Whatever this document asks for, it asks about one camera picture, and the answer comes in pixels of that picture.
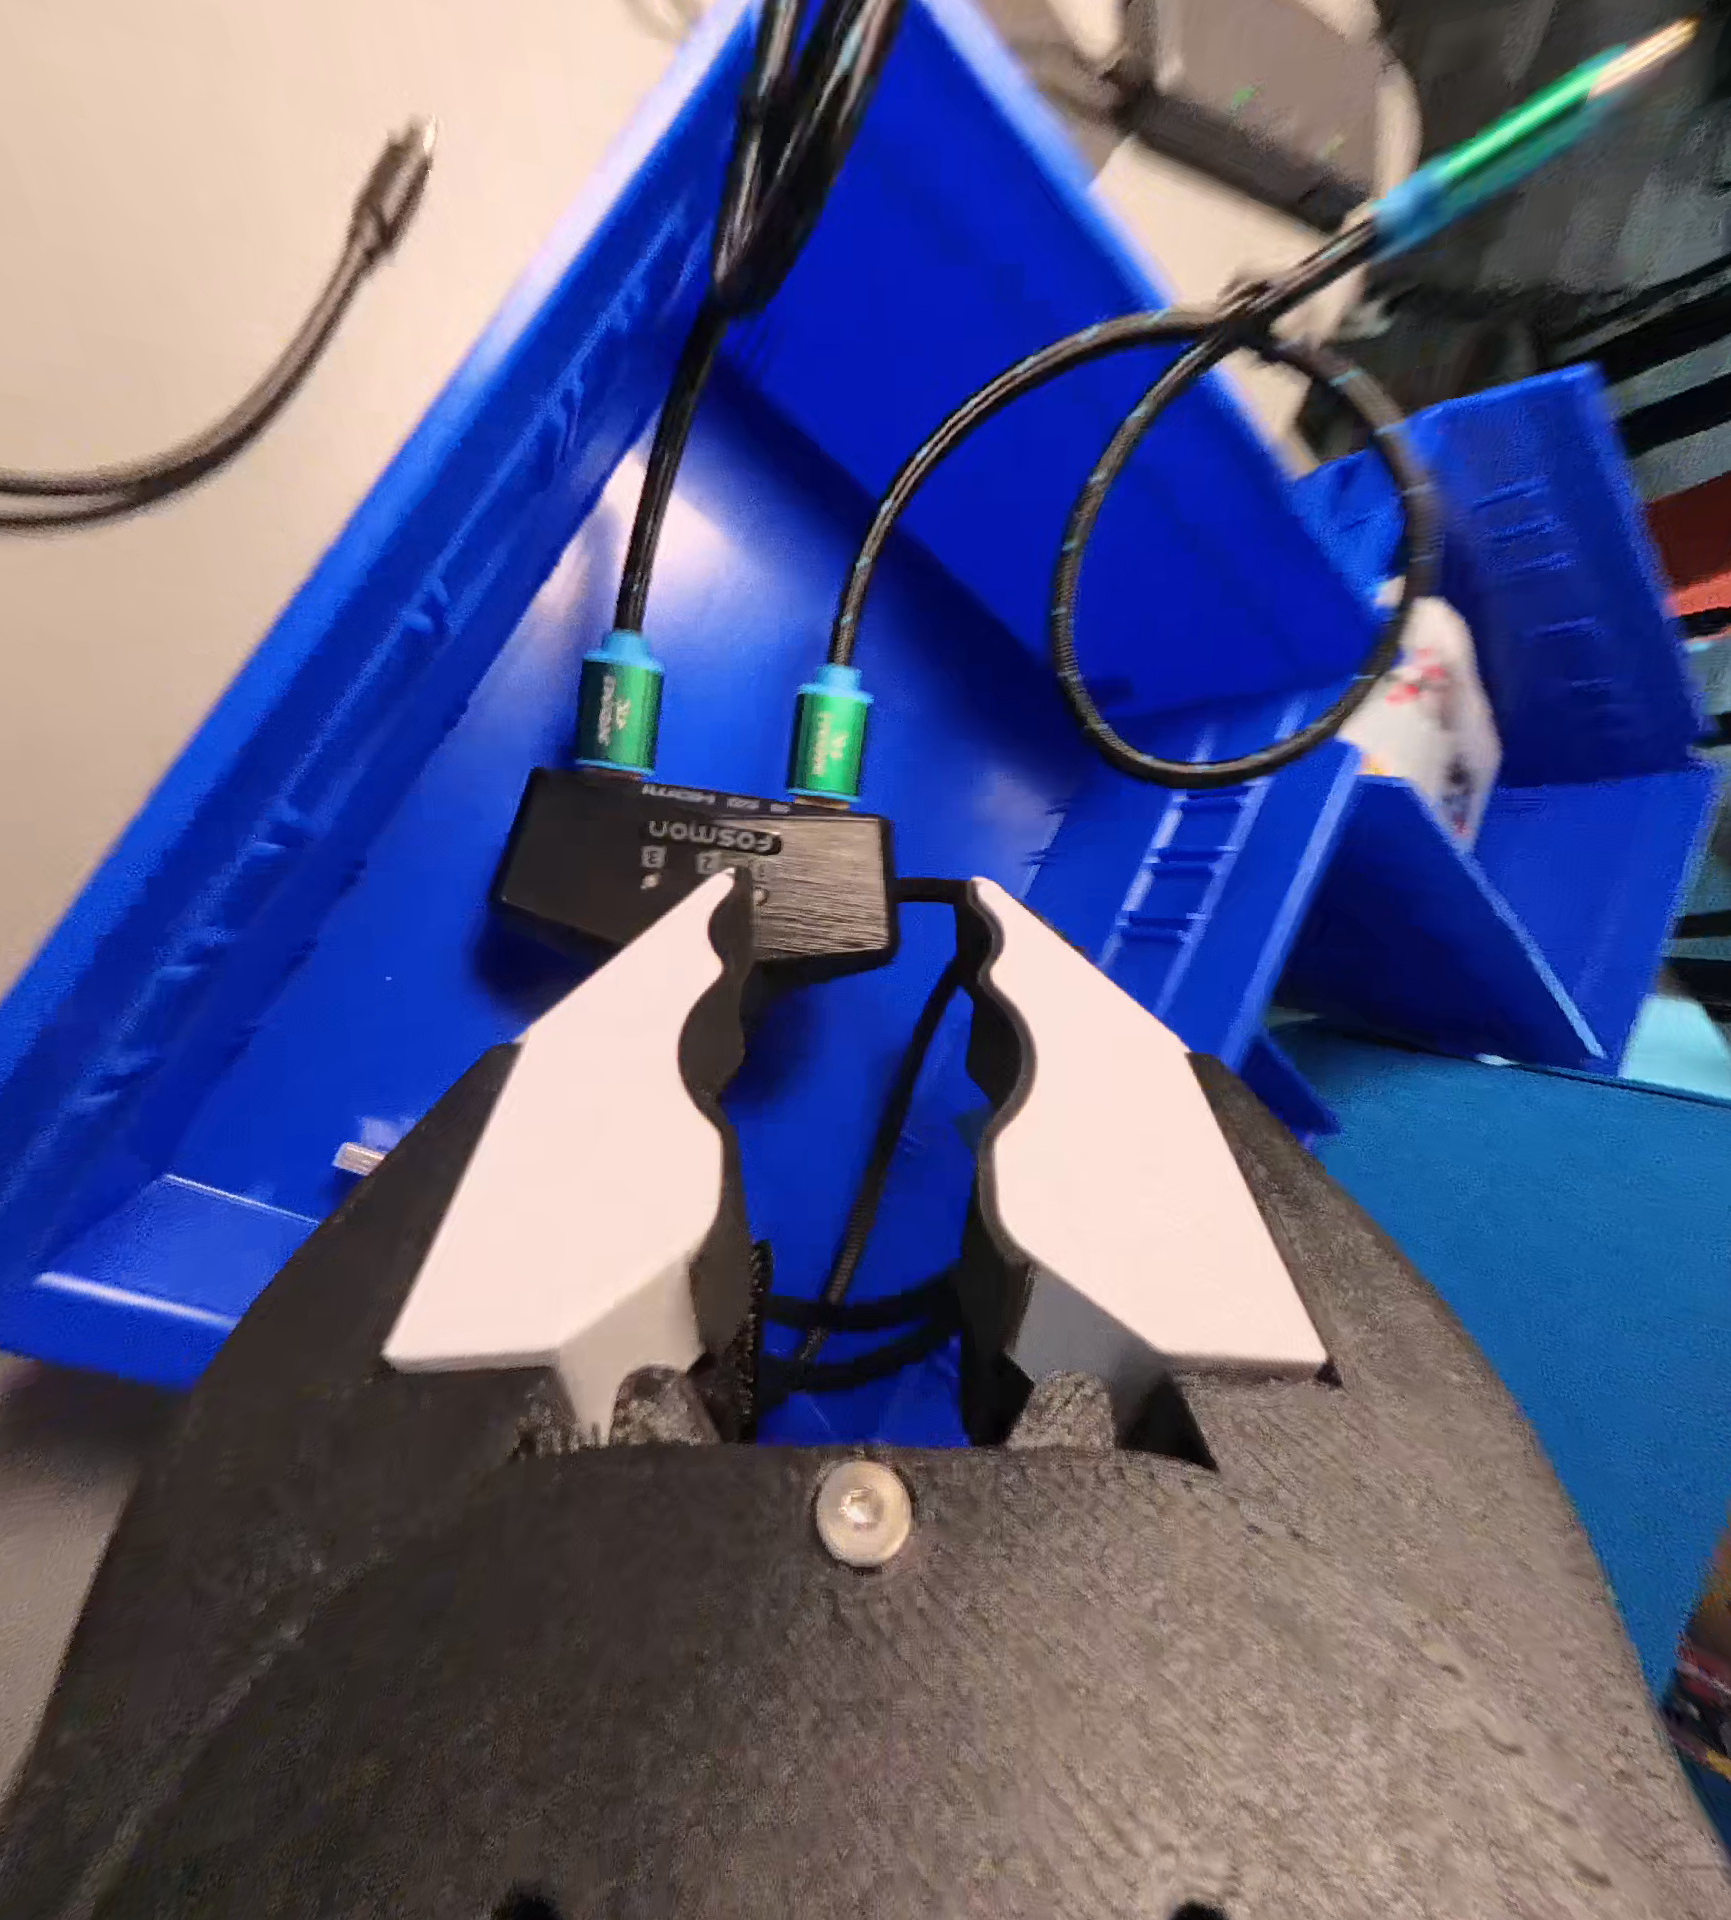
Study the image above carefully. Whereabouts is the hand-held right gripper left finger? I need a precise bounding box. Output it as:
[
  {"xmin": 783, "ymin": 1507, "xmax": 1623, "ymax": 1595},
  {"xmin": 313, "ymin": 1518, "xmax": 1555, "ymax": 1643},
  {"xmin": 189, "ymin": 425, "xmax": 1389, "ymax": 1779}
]
[{"xmin": 381, "ymin": 870, "xmax": 753, "ymax": 1427}]

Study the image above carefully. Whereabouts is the black braided hdmi cable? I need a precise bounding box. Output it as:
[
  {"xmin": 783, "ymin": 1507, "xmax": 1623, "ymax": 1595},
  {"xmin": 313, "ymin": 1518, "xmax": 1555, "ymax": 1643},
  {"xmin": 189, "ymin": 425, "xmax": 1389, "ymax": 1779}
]
[
  {"xmin": 571, "ymin": 0, "xmax": 915, "ymax": 778},
  {"xmin": 787, "ymin": 18, "xmax": 1701, "ymax": 801}
]

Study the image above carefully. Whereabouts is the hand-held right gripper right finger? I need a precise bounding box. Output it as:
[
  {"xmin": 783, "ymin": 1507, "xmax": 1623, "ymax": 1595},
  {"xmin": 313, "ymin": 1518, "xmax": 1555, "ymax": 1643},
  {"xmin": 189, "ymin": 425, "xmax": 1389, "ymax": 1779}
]
[{"xmin": 961, "ymin": 876, "xmax": 1335, "ymax": 1430}]

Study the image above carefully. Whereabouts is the black hdmi switch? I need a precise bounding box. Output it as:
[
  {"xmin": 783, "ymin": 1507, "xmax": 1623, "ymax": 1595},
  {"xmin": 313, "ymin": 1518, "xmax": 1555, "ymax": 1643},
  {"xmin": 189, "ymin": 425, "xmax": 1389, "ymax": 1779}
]
[{"xmin": 493, "ymin": 767, "xmax": 899, "ymax": 962}]

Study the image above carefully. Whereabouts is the grey braided cable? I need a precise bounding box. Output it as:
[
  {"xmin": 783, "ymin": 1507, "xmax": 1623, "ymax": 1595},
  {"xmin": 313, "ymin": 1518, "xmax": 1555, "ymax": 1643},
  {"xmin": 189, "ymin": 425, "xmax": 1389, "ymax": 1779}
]
[{"xmin": 0, "ymin": 116, "xmax": 439, "ymax": 530}]

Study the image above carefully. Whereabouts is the white printed packet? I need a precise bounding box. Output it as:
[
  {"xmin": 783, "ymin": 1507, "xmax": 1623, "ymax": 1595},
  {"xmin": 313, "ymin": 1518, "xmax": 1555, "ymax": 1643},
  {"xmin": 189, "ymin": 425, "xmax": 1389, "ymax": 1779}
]
[{"xmin": 1359, "ymin": 595, "xmax": 1503, "ymax": 842}]

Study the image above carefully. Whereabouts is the thin black cable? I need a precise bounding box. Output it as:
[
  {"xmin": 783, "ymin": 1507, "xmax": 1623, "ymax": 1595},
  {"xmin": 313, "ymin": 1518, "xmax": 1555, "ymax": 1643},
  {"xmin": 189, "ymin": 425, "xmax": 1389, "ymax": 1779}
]
[{"xmin": 745, "ymin": 876, "xmax": 993, "ymax": 1403}]

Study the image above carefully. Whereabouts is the blue plastic bin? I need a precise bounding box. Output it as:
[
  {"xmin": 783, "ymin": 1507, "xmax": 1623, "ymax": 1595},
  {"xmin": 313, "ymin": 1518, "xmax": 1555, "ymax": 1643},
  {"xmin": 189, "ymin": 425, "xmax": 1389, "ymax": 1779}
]
[
  {"xmin": 1247, "ymin": 363, "xmax": 1725, "ymax": 1073},
  {"xmin": 0, "ymin": 0, "xmax": 1391, "ymax": 1389}
]

